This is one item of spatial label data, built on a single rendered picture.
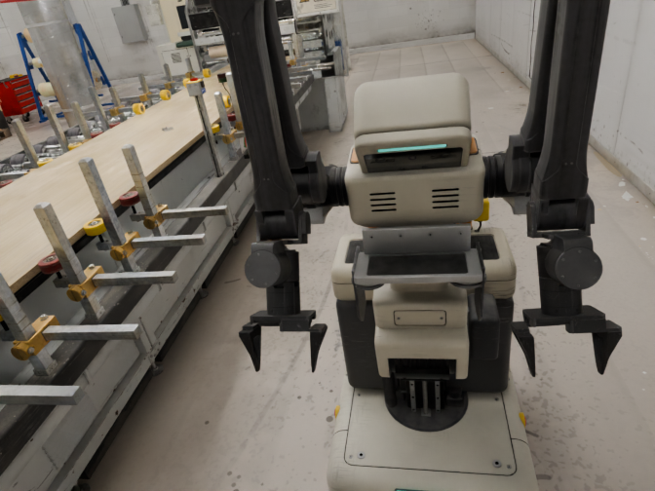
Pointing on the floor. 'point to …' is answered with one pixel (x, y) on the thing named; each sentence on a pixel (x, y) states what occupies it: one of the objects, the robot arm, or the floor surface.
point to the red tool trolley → (17, 97)
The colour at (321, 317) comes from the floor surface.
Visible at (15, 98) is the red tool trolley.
